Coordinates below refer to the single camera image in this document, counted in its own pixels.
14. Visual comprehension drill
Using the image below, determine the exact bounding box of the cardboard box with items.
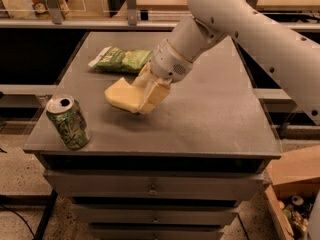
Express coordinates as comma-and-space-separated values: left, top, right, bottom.
265, 146, 320, 240

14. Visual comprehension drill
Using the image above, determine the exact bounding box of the grey drawer cabinet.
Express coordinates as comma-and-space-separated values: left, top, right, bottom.
24, 32, 280, 240

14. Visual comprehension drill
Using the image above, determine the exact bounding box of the green soda can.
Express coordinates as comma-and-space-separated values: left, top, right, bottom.
46, 94, 90, 150

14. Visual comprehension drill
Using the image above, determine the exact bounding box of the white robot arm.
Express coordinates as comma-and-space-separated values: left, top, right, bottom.
133, 0, 320, 125

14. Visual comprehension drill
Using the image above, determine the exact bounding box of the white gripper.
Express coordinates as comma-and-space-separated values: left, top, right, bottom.
132, 39, 193, 114

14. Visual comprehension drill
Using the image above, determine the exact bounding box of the yellow sponge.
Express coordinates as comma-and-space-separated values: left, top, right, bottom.
104, 78, 144, 113

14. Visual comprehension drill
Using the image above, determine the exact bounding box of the green chip bag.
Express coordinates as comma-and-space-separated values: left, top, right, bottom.
88, 46, 152, 74

